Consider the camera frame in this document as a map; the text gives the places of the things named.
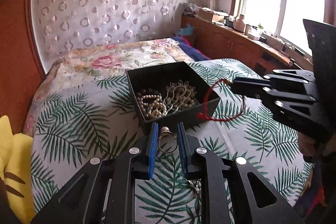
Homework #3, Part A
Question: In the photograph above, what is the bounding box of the gold pearl ring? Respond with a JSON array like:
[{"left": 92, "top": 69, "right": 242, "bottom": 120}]
[{"left": 157, "top": 126, "right": 179, "bottom": 154}]

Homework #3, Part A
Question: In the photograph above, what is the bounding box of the black jewelry box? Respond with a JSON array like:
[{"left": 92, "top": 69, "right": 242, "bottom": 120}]
[{"left": 126, "top": 61, "right": 221, "bottom": 134}]

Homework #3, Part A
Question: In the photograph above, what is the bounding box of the wooden sideboard cabinet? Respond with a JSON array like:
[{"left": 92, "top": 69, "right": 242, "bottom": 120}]
[{"left": 181, "top": 15, "right": 313, "bottom": 76}]

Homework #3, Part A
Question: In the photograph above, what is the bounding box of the pink bottle on sideboard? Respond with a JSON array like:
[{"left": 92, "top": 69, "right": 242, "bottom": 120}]
[{"left": 234, "top": 14, "right": 246, "bottom": 33}]

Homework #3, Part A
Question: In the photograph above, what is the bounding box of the dark blue blanket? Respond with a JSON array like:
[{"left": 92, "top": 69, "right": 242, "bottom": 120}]
[{"left": 173, "top": 36, "right": 210, "bottom": 61}]

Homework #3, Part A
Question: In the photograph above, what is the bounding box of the palm leaf print bedsheet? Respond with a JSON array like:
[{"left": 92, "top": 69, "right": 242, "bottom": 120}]
[{"left": 31, "top": 74, "right": 311, "bottom": 223}]

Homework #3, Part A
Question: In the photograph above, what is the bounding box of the cardboard box on sideboard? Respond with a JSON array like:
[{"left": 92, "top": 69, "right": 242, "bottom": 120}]
[{"left": 197, "top": 7, "right": 228, "bottom": 23}]

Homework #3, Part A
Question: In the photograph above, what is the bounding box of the blue tissue box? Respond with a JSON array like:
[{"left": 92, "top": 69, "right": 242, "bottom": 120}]
[{"left": 176, "top": 24, "right": 195, "bottom": 37}]

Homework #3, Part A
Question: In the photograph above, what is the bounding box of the floral quilt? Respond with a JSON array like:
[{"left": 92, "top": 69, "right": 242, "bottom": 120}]
[{"left": 23, "top": 38, "right": 194, "bottom": 136}]

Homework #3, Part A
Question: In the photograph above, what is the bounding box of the yellow plush toy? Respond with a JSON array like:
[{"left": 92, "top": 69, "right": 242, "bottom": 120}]
[{"left": 1, "top": 115, "right": 36, "bottom": 223}]

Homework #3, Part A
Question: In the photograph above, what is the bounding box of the brown wooden wardrobe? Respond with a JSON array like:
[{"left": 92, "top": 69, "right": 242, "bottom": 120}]
[{"left": 1, "top": 0, "right": 46, "bottom": 134}]

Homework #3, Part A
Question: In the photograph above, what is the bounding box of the white pearl necklace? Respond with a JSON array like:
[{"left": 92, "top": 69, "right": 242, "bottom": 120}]
[{"left": 135, "top": 92, "right": 168, "bottom": 120}]

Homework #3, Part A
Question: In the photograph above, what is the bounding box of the beige bead necklace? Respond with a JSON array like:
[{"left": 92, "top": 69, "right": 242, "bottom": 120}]
[{"left": 163, "top": 80, "right": 199, "bottom": 112}]

